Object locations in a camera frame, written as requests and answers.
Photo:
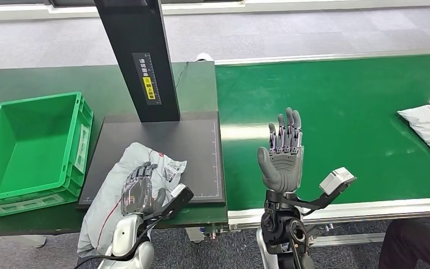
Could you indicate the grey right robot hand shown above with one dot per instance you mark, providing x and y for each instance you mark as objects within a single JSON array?
[{"x": 281, "y": 170}]

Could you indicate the green conveyor belt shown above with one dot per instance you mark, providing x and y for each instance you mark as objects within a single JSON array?
[{"x": 348, "y": 93}]

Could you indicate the aluminium conveyor frame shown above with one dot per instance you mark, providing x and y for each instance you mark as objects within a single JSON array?
[{"x": 367, "y": 209}]

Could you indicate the green plastic crate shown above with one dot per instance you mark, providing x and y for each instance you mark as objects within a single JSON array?
[{"x": 29, "y": 148}]

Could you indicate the black and yellow label sticker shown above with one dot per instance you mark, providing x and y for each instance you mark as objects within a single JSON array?
[{"x": 146, "y": 74}]

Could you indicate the person's leg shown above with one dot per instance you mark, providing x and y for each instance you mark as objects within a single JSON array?
[{"x": 415, "y": 245}]

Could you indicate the white poly mailer red print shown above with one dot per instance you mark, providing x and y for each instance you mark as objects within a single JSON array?
[{"x": 103, "y": 208}]

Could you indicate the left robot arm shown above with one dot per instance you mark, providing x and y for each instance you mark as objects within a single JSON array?
[{"x": 126, "y": 234}]

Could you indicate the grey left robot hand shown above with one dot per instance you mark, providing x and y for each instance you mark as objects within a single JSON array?
[{"x": 137, "y": 196}]

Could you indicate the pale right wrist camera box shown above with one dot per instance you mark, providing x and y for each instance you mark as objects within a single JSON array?
[{"x": 335, "y": 180}]

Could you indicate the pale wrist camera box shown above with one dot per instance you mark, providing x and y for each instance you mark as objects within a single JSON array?
[
  {"x": 179, "y": 195},
  {"x": 335, "y": 180}
]

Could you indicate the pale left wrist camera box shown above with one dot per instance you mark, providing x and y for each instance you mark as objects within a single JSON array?
[{"x": 179, "y": 195}]

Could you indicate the black inbound scanner machine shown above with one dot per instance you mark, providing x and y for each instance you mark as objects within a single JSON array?
[{"x": 196, "y": 156}]

